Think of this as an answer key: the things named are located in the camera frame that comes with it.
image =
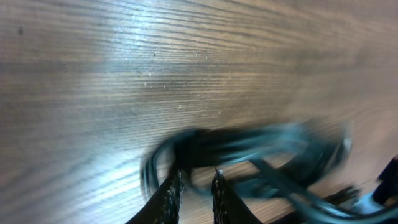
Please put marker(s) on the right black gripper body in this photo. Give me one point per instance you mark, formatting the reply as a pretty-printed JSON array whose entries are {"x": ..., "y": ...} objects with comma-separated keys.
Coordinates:
[{"x": 387, "y": 187}]

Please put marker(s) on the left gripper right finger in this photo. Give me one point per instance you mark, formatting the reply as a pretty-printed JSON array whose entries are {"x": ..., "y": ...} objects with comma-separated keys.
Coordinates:
[{"x": 228, "y": 208}]

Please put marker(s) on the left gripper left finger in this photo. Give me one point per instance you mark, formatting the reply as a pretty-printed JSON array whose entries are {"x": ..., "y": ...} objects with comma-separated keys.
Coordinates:
[{"x": 164, "y": 206}]

